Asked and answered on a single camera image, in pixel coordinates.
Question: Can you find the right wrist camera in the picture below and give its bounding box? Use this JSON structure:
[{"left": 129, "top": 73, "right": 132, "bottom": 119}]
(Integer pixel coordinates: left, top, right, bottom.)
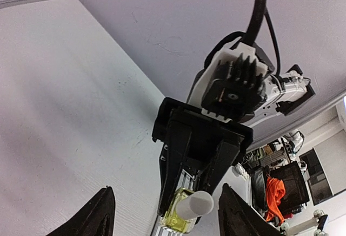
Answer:
[{"left": 187, "top": 42, "right": 275, "bottom": 123}]

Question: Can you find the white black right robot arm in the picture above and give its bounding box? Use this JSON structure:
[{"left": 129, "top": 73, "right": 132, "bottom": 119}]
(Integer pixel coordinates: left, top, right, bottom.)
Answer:
[{"left": 152, "top": 65, "right": 314, "bottom": 216}]

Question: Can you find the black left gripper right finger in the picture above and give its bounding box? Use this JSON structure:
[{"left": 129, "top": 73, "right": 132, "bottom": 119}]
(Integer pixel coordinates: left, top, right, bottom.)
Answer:
[{"left": 218, "top": 183, "right": 281, "bottom": 236}]

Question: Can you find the orange cloth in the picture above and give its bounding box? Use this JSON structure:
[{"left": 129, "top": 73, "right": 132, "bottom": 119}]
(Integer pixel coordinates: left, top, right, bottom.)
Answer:
[{"left": 265, "top": 176, "right": 286, "bottom": 225}]

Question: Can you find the black background crate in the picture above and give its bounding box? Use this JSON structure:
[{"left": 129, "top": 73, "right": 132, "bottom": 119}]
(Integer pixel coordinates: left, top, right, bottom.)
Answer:
[{"left": 270, "top": 161, "right": 310, "bottom": 213}]

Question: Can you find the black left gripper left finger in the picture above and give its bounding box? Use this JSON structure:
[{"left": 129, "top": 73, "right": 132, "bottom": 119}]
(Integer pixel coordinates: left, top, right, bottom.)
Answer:
[{"left": 49, "top": 186, "right": 116, "bottom": 236}]

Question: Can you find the black right camera cable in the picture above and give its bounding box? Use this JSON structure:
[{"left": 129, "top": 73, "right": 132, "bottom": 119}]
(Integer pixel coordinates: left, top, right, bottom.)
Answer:
[{"left": 243, "top": 0, "right": 283, "bottom": 85}]

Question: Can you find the yellow nail polish bottle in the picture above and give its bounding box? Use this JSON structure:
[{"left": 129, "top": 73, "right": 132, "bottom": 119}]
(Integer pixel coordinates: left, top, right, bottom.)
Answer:
[{"left": 159, "top": 187, "right": 202, "bottom": 235}]

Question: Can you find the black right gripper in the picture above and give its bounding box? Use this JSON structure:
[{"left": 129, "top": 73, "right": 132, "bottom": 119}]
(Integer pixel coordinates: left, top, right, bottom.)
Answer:
[{"left": 152, "top": 97, "right": 254, "bottom": 214}]

